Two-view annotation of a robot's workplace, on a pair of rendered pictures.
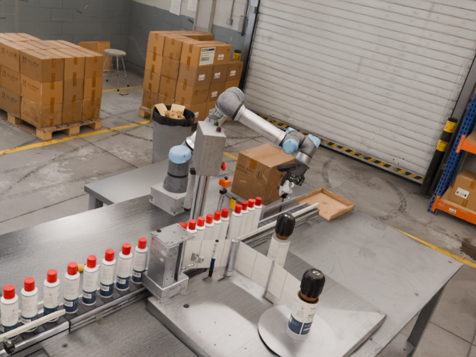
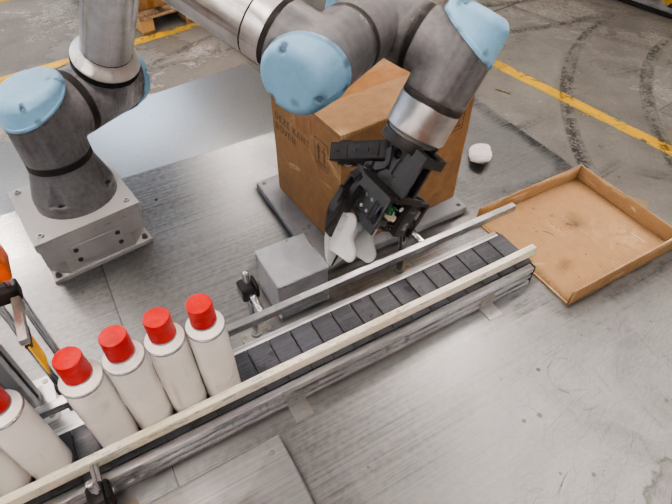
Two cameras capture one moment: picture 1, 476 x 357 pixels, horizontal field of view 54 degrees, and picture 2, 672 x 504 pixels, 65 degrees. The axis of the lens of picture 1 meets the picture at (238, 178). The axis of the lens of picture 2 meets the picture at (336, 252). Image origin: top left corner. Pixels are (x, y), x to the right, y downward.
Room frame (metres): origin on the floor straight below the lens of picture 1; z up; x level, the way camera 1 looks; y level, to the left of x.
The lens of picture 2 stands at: (1.81, -0.43, 1.60)
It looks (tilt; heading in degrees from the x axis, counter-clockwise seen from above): 47 degrees down; 23
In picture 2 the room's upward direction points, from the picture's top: straight up
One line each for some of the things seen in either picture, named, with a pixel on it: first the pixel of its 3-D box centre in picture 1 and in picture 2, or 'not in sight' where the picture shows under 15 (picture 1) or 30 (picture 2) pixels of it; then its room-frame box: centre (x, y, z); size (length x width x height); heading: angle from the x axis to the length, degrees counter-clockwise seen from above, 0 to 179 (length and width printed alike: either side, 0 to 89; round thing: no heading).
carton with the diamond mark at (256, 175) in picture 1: (263, 174); (368, 140); (2.65, -0.15, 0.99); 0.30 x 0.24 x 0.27; 146
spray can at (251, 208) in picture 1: (247, 217); (174, 362); (2.07, -0.09, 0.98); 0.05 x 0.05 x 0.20
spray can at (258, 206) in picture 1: (255, 215); (212, 349); (2.11, -0.13, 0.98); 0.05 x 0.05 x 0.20
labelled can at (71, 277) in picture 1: (71, 287); not in sight; (1.30, 0.50, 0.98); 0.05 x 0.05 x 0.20
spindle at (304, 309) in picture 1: (306, 303); not in sight; (1.42, -0.35, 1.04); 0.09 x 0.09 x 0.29
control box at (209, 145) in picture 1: (208, 148); not in sight; (1.89, 0.15, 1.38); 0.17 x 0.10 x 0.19; 17
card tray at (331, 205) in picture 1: (325, 202); (575, 227); (2.71, -0.59, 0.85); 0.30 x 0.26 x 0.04; 142
